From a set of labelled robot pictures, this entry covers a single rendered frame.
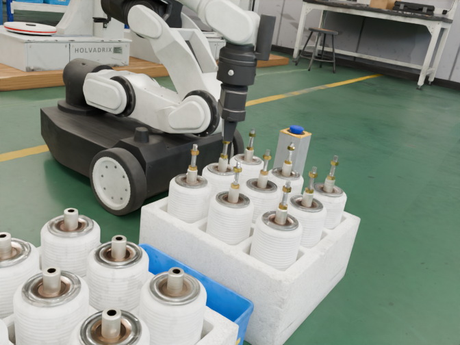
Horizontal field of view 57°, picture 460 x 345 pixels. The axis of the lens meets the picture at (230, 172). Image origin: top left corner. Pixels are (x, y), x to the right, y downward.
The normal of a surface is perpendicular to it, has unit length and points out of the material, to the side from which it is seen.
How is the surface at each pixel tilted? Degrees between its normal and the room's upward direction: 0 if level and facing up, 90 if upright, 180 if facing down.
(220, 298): 88
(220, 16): 90
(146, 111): 90
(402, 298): 0
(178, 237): 90
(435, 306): 0
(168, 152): 46
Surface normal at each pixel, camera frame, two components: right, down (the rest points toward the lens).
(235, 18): -0.24, 0.34
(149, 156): 0.68, -0.42
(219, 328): 0.14, -0.91
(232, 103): 0.15, 0.40
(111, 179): -0.56, 0.24
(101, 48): 0.82, 0.32
